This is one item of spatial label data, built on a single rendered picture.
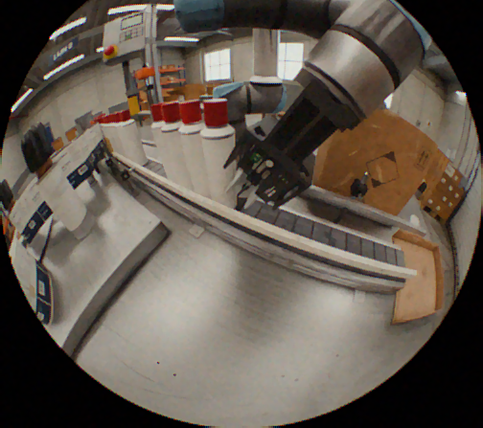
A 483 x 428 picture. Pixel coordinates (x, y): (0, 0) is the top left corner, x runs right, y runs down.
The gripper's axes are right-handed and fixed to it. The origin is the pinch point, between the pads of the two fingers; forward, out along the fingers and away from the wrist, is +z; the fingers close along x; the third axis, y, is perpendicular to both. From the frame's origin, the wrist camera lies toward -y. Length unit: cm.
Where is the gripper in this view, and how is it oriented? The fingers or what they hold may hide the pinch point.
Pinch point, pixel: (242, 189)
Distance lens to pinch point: 25.5
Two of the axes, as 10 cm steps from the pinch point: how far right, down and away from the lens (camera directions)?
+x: 7.6, 6.5, 0.2
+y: -4.7, 5.8, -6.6
